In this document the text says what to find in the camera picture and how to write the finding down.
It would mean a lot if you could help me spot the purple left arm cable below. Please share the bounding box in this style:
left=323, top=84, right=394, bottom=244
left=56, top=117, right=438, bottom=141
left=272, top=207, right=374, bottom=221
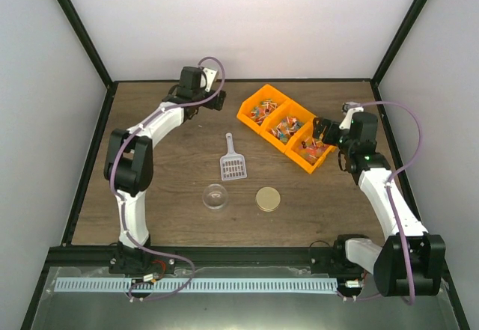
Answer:
left=108, top=56, right=226, bottom=305

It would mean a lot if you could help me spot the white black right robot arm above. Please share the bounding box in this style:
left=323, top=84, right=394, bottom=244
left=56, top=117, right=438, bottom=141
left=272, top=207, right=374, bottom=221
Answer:
left=312, top=107, right=446, bottom=301

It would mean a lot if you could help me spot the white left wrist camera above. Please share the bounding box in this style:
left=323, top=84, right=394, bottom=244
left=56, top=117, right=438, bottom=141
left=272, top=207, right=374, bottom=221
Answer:
left=201, top=67, right=219, bottom=93

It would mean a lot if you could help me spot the light blue slotted cable duct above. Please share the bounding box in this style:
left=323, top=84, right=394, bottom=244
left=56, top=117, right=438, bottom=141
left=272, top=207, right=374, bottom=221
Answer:
left=54, top=277, right=338, bottom=294

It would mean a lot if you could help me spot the orange bin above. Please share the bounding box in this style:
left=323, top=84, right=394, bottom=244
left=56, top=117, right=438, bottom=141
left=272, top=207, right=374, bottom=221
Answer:
left=285, top=120, right=336, bottom=174
left=237, top=84, right=290, bottom=134
left=260, top=100, right=315, bottom=153

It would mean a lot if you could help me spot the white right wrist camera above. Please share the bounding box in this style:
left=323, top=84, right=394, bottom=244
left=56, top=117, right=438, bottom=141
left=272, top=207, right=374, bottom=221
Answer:
left=339, top=102, right=364, bottom=130

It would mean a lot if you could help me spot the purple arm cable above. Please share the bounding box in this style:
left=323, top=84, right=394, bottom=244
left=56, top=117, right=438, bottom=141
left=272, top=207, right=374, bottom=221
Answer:
left=336, top=100, right=423, bottom=305
left=108, top=56, right=226, bottom=305

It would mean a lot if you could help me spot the white slotted plastic scoop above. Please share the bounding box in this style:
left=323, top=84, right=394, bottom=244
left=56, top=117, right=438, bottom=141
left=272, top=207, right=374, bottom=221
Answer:
left=220, top=132, right=247, bottom=181

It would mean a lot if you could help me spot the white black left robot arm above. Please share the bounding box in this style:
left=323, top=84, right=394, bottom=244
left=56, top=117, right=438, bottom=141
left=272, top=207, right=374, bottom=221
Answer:
left=103, top=65, right=226, bottom=273

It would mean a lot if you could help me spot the gold round jar lid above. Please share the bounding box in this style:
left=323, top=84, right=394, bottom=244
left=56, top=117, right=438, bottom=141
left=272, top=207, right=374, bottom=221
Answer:
left=255, top=187, right=281, bottom=212

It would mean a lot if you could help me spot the clear glass jar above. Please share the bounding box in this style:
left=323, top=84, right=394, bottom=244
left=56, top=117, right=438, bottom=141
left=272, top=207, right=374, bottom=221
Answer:
left=202, top=183, right=228, bottom=210

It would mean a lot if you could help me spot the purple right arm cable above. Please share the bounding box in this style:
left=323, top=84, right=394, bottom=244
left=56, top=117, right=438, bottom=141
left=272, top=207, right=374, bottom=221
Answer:
left=336, top=100, right=423, bottom=305

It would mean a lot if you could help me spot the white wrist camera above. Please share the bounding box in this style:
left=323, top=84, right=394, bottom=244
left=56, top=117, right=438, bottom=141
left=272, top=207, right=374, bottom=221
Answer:
left=201, top=67, right=219, bottom=93
left=339, top=102, right=364, bottom=130

